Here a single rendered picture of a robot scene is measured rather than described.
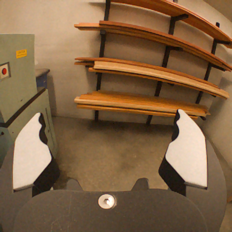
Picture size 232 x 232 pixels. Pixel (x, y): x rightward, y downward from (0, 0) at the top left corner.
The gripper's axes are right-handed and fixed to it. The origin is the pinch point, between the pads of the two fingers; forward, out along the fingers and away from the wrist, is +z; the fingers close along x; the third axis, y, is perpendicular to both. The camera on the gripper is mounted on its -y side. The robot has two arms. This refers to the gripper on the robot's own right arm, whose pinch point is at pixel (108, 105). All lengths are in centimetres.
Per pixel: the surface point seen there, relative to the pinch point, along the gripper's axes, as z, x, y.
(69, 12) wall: 177, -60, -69
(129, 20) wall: 178, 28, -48
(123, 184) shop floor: 52, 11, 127
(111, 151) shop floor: 102, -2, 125
